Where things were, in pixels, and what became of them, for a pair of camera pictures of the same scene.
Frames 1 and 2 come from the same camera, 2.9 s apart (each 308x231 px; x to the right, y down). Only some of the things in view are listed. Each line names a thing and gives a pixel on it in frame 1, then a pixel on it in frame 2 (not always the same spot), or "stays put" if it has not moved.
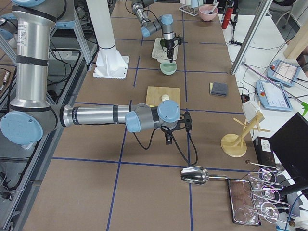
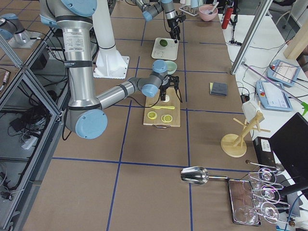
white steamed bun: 165,97 stays put
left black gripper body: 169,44 to 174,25
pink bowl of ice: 204,11 stays put
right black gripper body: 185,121 to 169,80
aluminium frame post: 263,10 stays put
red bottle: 227,16 stays put
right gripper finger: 167,141 to 162,96
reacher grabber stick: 304,105 stays put
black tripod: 236,10 stays put
